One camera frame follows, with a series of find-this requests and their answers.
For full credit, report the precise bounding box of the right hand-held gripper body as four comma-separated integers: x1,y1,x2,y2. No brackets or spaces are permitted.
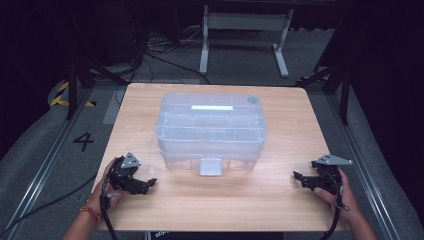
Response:
311,153,354,197

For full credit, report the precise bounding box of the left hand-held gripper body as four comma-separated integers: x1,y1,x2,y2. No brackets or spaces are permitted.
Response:
107,152,143,196

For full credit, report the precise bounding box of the clear plastic storage box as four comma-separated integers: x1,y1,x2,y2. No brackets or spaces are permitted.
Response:
155,92,268,177

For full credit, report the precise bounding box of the person's left hand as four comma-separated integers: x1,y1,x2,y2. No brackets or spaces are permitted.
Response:
87,156,126,218

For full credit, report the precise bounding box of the person's right hand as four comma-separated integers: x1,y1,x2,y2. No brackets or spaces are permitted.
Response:
313,167,363,228

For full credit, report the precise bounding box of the black tripod stand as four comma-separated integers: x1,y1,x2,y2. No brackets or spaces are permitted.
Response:
64,56,129,121
297,63,352,127

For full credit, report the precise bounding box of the person's dark clothing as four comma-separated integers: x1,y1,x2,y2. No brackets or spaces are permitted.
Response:
146,230,285,240

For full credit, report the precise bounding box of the yellow black floor tape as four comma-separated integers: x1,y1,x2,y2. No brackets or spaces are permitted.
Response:
49,81,98,108

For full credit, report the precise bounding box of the metal floor rail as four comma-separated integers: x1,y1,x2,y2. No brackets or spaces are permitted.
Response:
0,88,98,240
324,93,401,240

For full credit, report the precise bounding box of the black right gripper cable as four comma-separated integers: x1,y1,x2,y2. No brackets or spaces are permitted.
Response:
319,169,351,240

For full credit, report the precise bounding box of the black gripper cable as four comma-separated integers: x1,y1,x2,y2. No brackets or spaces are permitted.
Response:
99,194,120,240
319,169,351,240

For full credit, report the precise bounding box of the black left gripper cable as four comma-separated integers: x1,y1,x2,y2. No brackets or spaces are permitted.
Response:
99,194,120,240

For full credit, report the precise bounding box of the orange beaded bracelet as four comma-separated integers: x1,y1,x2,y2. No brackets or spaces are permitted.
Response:
79,205,102,223

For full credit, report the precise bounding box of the black floor cable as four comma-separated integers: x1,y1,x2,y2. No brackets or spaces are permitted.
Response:
0,173,98,236

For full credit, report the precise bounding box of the tangle of black floor cables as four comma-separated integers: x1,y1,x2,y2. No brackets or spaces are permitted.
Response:
131,13,212,86

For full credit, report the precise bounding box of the white metal desk frame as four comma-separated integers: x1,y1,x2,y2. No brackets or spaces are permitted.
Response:
198,4,295,79

